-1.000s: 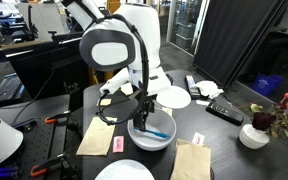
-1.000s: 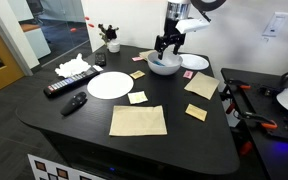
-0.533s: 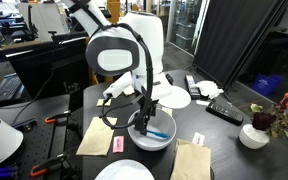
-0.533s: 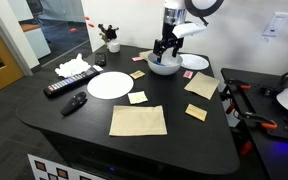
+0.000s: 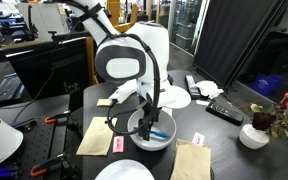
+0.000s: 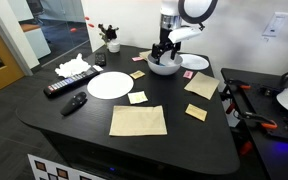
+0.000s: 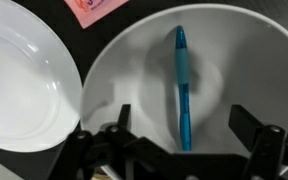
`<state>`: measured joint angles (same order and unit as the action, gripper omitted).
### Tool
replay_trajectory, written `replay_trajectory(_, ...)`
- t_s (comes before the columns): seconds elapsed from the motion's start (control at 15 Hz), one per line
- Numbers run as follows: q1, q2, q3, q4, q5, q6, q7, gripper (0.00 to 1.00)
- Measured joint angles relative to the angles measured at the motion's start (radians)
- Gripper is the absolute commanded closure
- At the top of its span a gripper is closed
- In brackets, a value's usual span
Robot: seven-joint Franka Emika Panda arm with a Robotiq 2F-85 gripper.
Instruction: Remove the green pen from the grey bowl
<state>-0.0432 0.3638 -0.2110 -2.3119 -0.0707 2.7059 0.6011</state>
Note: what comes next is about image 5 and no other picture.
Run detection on grey bowl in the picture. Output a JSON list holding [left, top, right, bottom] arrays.
[[127, 108, 178, 152]]

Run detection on artificial flower bouquet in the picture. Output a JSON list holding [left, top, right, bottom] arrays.
[[248, 89, 288, 148]]

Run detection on black keyboard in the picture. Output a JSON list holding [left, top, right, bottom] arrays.
[[0, 73, 25, 106]]

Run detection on white ribbed vase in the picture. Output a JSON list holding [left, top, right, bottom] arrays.
[[238, 123, 271, 150]]

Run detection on black perforated breadboard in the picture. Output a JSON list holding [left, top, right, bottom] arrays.
[[0, 94, 85, 180]]

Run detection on green-blue pen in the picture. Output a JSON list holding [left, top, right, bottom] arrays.
[[132, 127, 170, 139]]

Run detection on grey storage crates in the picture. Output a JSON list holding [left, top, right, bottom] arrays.
[[174, 22, 197, 52]]

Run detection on small white paper slip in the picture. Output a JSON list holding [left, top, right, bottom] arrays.
[[195, 99, 211, 107]]

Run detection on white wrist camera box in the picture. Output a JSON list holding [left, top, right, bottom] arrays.
[[108, 79, 142, 104]]

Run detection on small white plate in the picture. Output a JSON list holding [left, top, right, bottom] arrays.
[[147, 84, 192, 110]]

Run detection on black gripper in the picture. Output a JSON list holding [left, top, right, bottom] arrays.
[[137, 99, 161, 141]]

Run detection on black remote control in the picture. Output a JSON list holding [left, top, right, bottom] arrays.
[[205, 100, 245, 127]]

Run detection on black monitor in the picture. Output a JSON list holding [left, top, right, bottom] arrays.
[[3, 36, 92, 112]]

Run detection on tan cloth right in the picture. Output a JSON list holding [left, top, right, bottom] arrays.
[[169, 138, 212, 180]]

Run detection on orange black bar clamp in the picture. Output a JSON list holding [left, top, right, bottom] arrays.
[[44, 110, 73, 125], [29, 152, 67, 178]]

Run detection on black remote with grey buttons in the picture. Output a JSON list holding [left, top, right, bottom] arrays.
[[184, 74, 202, 100]]

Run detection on white crumpled cloth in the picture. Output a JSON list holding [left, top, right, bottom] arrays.
[[195, 79, 225, 100]]

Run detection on black room divider panel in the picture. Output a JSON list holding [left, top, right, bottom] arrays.
[[192, 0, 288, 90]]

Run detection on large white plate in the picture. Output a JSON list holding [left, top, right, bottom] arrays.
[[94, 159, 155, 180]]

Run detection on small tan label card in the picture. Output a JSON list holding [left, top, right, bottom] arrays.
[[160, 106, 174, 118]]

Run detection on pink sweetener packet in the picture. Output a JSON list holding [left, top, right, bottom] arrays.
[[191, 132, 206, 147], [112, 135, 125, 154]]

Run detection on flat brown paper napkin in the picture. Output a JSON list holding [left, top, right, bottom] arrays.
[[75, 116, 118, 157]]

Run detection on blue plastic bin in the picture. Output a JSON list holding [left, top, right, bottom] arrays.
[[251, 72, 285, 98]]

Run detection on black camera cable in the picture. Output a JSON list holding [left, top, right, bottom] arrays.
[[105, 32, 162, 136]]

